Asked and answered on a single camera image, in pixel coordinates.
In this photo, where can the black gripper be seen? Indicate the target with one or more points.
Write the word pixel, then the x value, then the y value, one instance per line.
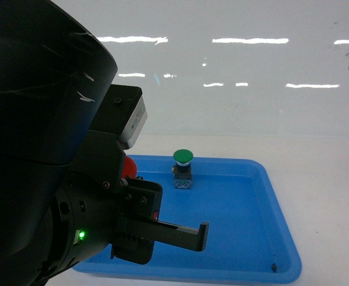
pixel 94 207

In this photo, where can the red mushroom push button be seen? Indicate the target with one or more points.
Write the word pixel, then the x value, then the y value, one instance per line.
pixel 129 168

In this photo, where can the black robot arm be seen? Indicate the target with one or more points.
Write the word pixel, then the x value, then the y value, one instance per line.
pixel 54 75

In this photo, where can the blue plastic tray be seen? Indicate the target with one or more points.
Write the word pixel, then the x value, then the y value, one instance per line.
pixel 247 233

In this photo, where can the green mushroom push button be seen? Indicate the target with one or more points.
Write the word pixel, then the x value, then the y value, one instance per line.
pixel 182 169

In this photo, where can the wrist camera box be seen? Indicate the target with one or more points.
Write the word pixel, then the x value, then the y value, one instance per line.
pixel 122 113

